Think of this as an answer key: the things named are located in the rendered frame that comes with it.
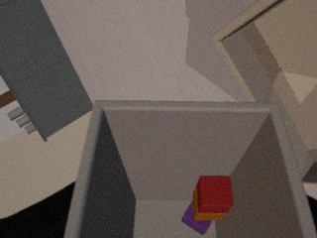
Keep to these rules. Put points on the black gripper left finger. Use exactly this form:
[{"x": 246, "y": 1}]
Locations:
[{"x": 45, "y": 219}]

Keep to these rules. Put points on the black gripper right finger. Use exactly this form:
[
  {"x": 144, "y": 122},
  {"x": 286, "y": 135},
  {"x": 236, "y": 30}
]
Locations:
[{"x": 313, "y": 207}]

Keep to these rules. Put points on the purple block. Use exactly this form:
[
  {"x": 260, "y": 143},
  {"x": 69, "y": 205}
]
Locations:
[{"x": 200, "y": 226}]

